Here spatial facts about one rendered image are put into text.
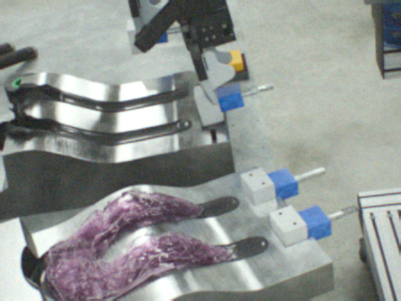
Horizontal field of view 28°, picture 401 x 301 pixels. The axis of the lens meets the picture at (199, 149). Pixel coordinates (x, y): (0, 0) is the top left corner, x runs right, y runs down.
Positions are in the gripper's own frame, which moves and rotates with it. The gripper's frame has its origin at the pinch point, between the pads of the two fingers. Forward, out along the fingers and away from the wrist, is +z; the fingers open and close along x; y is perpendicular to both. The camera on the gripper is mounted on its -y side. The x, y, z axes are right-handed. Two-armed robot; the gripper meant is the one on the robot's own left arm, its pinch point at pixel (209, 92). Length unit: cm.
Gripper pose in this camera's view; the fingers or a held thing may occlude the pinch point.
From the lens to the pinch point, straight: 133.3
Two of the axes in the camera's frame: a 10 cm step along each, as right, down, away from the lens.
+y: 9.6, -2.7, -1.1
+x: -0.3, -4.5, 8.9
